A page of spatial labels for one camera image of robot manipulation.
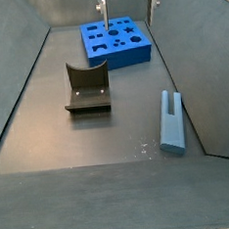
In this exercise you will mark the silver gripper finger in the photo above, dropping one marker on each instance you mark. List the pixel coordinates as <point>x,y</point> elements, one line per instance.
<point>152,4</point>
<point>103,10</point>

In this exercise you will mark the light blue square-circle object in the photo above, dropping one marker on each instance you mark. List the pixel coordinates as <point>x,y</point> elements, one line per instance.
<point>171,125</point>

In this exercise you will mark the blue foam shape-sorter block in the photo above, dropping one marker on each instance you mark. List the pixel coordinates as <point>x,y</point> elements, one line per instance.
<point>122,45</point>

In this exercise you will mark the black curved fixture bracket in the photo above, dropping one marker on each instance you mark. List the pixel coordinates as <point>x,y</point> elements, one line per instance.
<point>90,88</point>

